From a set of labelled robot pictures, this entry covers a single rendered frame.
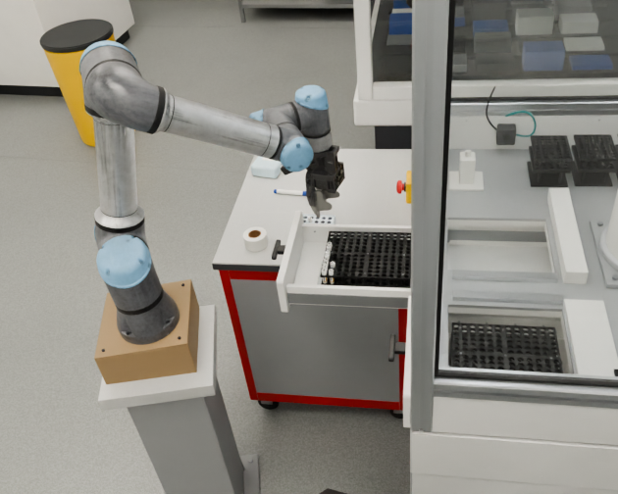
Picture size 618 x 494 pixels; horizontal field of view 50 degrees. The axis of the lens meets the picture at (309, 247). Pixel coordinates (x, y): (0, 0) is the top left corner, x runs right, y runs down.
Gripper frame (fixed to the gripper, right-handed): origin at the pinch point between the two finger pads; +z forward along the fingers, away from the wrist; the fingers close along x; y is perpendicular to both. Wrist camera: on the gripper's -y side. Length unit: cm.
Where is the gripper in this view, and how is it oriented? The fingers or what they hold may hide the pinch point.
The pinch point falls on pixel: (318, 208)
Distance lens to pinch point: 181.2
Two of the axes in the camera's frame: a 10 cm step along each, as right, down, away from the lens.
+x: 3.9, -6.2, 6.8
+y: 9.1, 1.7, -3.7
